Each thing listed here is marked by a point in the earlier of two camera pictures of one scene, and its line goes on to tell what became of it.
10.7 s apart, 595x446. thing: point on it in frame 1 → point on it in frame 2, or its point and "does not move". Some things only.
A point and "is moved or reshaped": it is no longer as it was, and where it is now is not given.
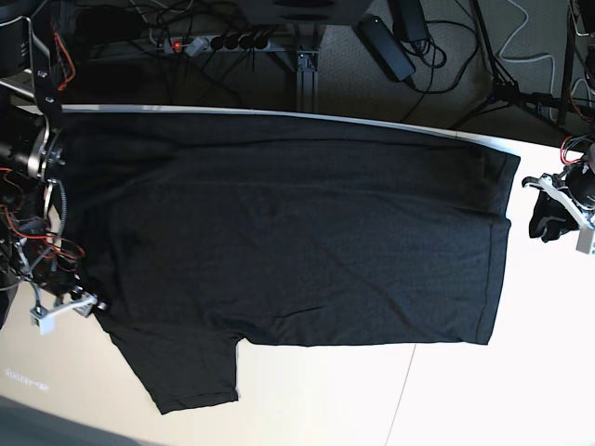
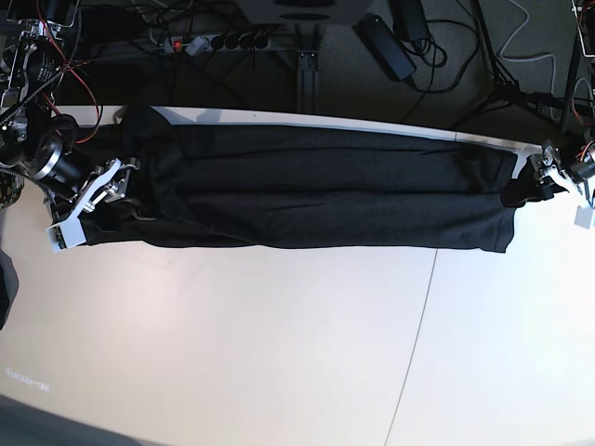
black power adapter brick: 386,48 does not move
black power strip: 195,45 does not move
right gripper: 575,184 → 532,185
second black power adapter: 408,20 does not move
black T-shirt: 197,233 is moved or reshaped
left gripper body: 83,303 → 105,183
